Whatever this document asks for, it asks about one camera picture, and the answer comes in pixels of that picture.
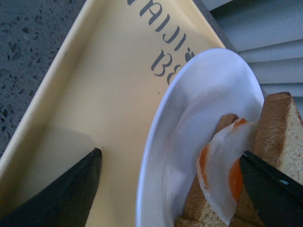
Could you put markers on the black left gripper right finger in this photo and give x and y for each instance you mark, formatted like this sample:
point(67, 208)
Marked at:
point(277, 198)

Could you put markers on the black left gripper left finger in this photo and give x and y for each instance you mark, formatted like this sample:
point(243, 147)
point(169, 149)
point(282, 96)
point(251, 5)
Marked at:
point(66, 202)

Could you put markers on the white round plate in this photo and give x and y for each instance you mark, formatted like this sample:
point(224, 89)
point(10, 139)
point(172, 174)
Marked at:
point(214, 83)

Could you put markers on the fake fried egg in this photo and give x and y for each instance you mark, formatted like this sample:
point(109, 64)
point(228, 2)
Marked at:
point(218, 167)

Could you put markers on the yellow bear tray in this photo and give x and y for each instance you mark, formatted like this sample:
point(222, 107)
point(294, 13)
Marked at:
point(102, 91)

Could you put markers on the grey pleated curtain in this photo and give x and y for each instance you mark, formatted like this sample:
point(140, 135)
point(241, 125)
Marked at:
point(268, 35)

